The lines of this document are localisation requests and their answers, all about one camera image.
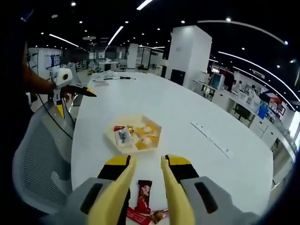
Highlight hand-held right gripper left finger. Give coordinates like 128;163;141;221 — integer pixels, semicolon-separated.
46;154;132;225

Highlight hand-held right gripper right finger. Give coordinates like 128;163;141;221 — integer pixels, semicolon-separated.
164;154;261;225

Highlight yellow food tongs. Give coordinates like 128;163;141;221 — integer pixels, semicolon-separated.
86;156;195;225

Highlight cream hexagonal container tray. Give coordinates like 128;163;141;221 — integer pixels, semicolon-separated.
104;114;163;155

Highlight clear dark snack food packet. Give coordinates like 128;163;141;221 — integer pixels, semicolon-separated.
114;130;134;148

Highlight long red snack food packet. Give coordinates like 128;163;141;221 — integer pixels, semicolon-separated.
126;206;153;225

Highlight brown purple snack food packet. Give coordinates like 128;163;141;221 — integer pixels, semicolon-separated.
150;208;170;223

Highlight dark red chocolate food packet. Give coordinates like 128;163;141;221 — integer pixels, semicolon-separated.
135;180;153;214

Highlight orange white snack food packet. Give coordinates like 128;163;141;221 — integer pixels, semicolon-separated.
135;121;160;139
135;137;159;150

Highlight blue container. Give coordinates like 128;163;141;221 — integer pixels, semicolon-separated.
257;104;268;119

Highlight person's left hand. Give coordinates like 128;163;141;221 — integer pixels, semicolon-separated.
63;91;78;105

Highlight blue notice board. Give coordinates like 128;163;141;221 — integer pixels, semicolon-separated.
44;52;63;69

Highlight grey mesh office chair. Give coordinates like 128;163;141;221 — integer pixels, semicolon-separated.
13;103;78;215

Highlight long white counter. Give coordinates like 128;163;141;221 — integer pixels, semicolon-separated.
192;78;296;162

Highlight black office chair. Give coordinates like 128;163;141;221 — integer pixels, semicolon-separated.
201;84;216;98
233;104;253;121

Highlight black cabinet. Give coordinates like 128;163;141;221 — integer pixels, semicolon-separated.
170;69;186;85

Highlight white square pillar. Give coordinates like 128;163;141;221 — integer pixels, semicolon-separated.
167;25;213;89

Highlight light blue screen appliance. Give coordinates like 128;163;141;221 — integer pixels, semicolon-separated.
210;73;223;90

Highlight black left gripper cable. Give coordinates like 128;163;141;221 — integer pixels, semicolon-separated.
37;93;74;140

